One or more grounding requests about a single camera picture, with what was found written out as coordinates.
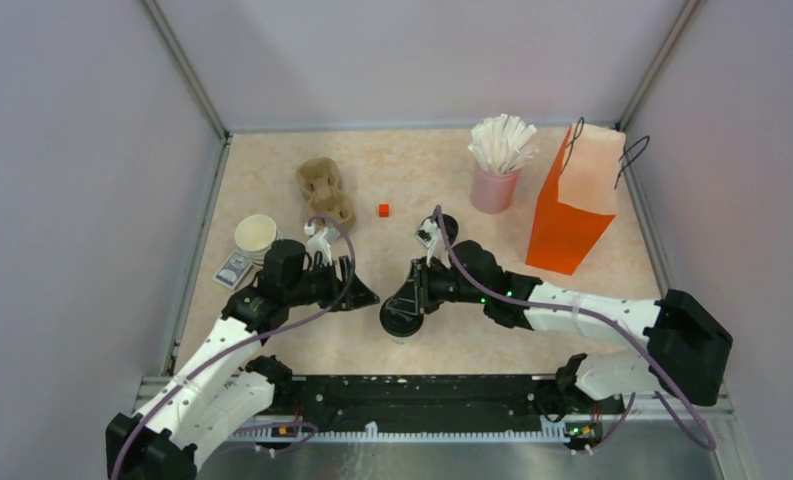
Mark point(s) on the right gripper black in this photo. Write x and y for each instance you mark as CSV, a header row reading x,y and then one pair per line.
x,y
415,295

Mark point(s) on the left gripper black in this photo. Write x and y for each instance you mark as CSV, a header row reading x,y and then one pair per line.
x,y
359,296

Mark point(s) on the black cup lid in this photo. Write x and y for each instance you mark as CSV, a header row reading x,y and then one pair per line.
x,y
448,228
400,320

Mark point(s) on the white paper cup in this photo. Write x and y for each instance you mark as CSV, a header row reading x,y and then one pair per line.
x,y
403,340

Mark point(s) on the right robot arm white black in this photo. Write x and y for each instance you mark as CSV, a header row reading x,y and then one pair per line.
x,y
672,344

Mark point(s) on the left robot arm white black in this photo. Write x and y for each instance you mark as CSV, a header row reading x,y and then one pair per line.
x,y
225,383

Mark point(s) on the stack of paper cups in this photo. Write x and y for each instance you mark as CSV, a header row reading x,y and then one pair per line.
x,y
254,236

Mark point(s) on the brown pulp cup carrier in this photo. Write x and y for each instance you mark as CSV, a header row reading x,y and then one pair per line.
x,y
321,186

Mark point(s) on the pink straw holder cup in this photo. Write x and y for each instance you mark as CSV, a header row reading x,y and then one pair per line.
x,y
492,193

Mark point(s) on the bundle of white wrapped straws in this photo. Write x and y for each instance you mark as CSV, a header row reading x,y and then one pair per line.
x,y
502,145

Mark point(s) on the orange paper bag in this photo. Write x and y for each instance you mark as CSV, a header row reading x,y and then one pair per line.
x,y
578,199

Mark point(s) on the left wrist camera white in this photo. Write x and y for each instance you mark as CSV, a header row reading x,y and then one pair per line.
x,y
319,242

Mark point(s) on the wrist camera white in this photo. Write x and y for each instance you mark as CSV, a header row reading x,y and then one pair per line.
x,y
429,235
319,242

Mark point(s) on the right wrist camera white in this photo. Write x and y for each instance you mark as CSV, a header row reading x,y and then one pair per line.
x,y
429,235

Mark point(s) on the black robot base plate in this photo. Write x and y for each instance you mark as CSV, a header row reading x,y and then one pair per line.
x,y
434,403

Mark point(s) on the white toothed cable rail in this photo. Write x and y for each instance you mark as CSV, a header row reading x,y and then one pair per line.
x,y
370,433

